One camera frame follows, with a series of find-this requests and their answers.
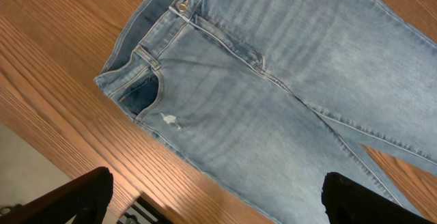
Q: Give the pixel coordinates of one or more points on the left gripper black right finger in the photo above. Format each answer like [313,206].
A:
[348,202]

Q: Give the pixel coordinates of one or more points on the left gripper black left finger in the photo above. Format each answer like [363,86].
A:
[82,200]

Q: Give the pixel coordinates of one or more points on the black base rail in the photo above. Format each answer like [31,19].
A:
[141,212]

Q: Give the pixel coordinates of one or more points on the light blue denim jeans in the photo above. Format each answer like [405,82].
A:
[268,96]

